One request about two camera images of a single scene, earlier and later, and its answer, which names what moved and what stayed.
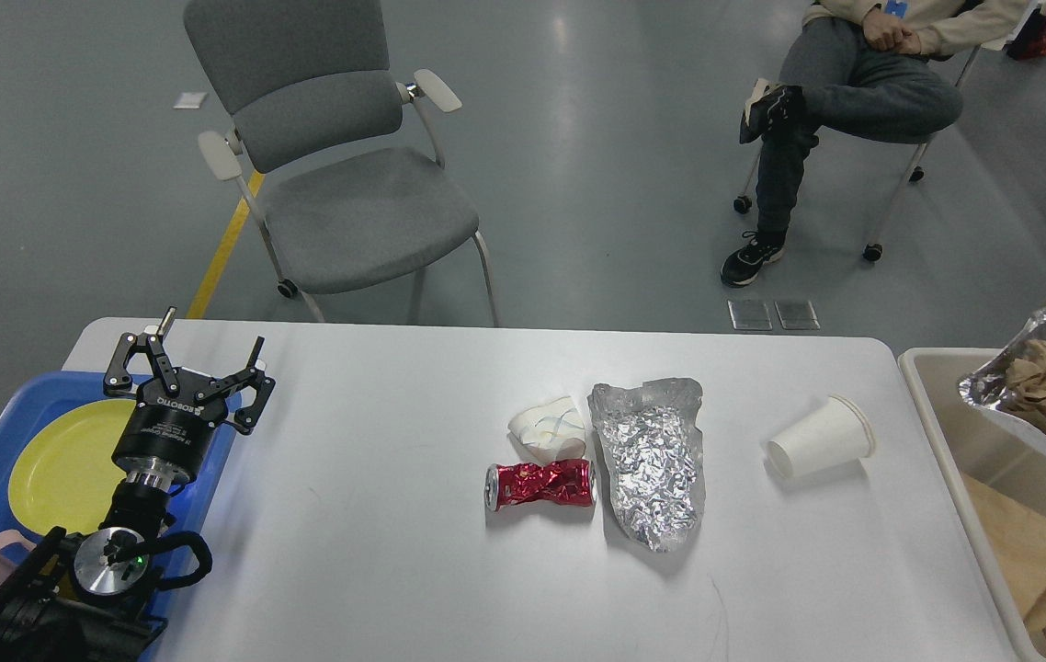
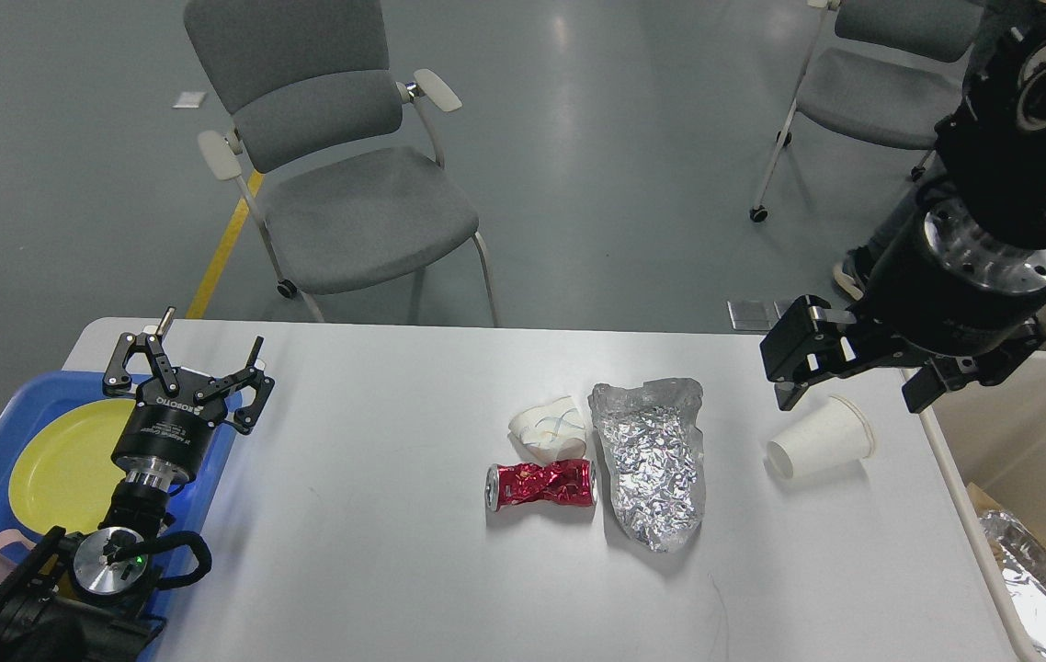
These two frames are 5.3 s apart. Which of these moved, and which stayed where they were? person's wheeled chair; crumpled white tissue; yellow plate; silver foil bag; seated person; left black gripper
Moved: person's wheeled chair; seated person
Stayed: crumpled white tissue; left black gripper; yellow plate; silver foil bag
